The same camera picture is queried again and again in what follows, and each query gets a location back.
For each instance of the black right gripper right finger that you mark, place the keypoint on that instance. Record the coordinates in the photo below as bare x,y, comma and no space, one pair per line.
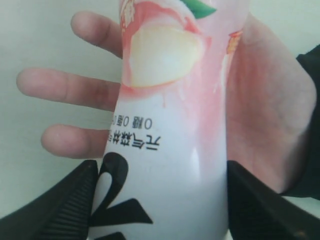
256,212

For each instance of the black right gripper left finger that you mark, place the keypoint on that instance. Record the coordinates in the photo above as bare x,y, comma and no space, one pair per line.
61,213

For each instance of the pink peach drink bottle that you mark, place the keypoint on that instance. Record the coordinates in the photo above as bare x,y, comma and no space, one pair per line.
164,169

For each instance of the person's open bare hand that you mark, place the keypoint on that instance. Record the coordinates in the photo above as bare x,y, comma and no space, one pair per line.
270,101

